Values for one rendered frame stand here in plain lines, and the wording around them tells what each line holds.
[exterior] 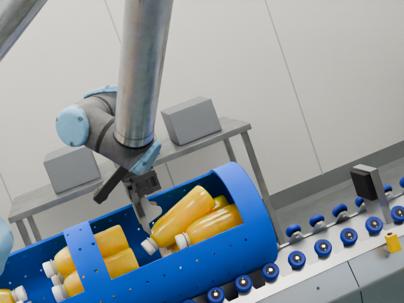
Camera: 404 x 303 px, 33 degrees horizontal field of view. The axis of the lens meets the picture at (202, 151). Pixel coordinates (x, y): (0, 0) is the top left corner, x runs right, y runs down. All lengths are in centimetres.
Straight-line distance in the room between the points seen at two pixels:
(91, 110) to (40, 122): 351
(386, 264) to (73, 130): 86
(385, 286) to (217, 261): 46
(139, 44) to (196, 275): 63
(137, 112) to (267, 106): 395
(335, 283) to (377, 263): 12
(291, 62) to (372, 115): 81
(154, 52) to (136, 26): 7
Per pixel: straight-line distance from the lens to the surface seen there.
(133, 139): 143
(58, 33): 503
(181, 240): 167
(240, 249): 164
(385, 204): 187
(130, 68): 129
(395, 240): 177
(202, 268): 163
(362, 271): 179
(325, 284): 176
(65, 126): 153
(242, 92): 522
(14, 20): 106
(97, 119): 152
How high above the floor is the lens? 160
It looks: 10 degrees down
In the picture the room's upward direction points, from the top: 20 degrees counter-clockwise
